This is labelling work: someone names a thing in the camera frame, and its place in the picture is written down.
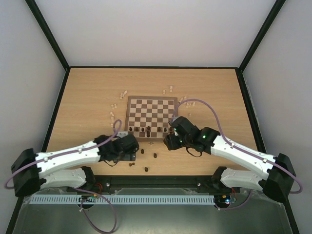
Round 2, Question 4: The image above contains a left base circuit board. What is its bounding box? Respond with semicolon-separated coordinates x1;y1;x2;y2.
78;194;100;203

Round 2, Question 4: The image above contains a right base circuit board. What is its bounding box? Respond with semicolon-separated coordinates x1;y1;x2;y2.
214;193;237;205

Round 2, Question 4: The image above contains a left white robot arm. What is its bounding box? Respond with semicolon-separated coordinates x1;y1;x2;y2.
11;133;139;197

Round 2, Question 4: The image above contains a white slotted cable duct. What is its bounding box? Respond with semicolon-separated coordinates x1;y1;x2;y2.
29;195;215;205

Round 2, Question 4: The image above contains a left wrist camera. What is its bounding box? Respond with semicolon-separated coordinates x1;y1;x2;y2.
116;131;128;138

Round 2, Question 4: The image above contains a wooden chessboard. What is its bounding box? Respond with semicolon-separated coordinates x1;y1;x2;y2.
124;96;178;143

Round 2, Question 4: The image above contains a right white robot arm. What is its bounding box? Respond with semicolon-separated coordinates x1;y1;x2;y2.
164;117;295;203

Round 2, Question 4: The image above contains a base circuit board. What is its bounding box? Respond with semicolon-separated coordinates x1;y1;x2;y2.
78;194;100;203
214;193;237;205

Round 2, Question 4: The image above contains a black aluminium frame rail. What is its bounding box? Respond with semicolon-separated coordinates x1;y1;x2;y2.
24;174;244;190

